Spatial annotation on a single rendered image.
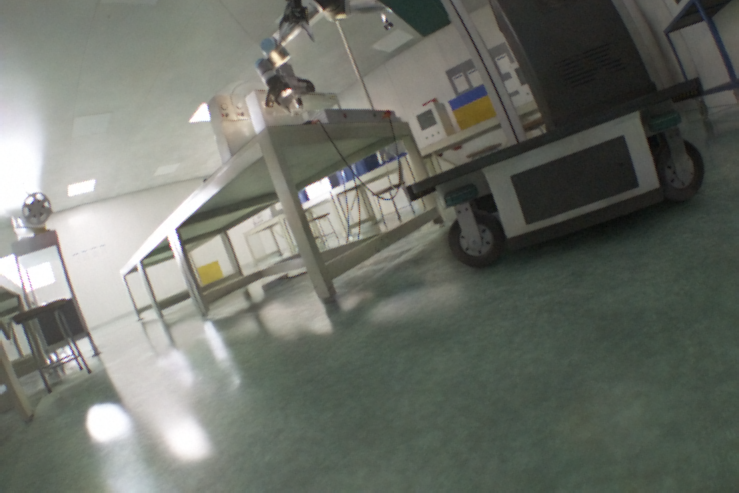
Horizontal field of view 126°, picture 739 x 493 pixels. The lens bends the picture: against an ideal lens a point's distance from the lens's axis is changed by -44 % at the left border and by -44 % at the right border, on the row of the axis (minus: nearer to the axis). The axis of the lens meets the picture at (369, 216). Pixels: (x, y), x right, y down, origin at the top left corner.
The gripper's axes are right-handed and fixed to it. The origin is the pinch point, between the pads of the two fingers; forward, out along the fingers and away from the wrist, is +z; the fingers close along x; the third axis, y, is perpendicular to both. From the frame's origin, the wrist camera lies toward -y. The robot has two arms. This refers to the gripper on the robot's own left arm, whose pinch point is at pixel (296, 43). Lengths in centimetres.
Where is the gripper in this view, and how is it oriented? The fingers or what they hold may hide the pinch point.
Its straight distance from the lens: 144.7
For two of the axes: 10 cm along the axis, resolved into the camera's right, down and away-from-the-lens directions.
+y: 5.4, 2.6, -8.0
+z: 1.0, 9.3, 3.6
